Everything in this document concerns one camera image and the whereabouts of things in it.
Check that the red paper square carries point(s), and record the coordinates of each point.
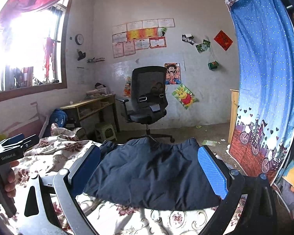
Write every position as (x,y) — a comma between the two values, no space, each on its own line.
(223,40)

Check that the black bag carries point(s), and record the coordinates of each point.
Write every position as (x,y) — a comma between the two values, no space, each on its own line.
(100,85)

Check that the green paper scrap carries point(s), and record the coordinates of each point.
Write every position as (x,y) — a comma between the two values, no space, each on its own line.
(208,142)

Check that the wooden desk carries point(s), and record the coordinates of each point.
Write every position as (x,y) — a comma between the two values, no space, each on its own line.
(88,104)

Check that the window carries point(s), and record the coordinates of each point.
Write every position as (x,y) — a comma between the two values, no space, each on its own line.
(31,53)

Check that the wooden cabinet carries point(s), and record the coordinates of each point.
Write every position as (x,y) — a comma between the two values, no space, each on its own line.
(234,115)

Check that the black and white photo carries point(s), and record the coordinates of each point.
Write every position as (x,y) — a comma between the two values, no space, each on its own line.
(188,38)

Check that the pile of papers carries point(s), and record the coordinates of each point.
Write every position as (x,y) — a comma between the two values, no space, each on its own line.
(95,94)

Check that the green plastic stool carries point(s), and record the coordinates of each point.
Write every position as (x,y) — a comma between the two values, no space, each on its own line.
(105,132)

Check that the black office chair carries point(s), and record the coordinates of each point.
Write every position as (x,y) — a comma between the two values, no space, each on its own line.
(149,83)

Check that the green hanging pouch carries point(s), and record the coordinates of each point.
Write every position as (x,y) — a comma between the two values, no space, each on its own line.
(213,65)

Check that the floral blanket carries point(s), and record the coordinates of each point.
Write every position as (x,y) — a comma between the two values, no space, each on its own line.
(161,222)

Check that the person's left hand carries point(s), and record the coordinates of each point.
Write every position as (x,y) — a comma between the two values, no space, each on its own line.
(11,183)

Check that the small wall shelf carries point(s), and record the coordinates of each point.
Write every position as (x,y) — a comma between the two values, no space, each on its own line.
(95,60)

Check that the navy puffer jacket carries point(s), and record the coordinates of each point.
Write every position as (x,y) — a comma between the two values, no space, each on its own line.
(149,171)

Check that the green wall picture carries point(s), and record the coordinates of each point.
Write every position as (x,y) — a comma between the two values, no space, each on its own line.
(162,32)

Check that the group of award certificates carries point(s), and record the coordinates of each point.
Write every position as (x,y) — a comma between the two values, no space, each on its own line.
(137,34)

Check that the green photo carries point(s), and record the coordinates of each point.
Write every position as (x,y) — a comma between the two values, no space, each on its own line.
(202,46)

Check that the round wall clock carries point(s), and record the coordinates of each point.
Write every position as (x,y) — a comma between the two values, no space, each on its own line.
(79,39)

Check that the red hanging garment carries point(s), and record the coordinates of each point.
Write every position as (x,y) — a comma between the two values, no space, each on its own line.
(49,53)

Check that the blue printed curtain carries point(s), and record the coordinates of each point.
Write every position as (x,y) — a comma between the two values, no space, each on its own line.
(259,66)

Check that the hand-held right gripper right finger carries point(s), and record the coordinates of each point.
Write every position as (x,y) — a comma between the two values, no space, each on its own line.
(212,171)

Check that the blue backpack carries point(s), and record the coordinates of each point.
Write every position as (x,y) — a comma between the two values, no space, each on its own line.
(58,117)

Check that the cartoon character poster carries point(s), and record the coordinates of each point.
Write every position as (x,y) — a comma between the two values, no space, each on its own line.
(172,73)

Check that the yellow bear poster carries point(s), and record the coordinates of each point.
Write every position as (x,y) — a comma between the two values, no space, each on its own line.
(185,96)

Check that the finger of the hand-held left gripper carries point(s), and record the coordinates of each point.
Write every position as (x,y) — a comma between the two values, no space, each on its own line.
(28,143)
(13,139)

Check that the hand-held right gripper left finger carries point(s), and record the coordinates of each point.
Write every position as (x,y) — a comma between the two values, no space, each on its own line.
(88,166)

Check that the colourful cartoon wall sticker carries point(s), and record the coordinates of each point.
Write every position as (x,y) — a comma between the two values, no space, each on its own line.
(127,87)

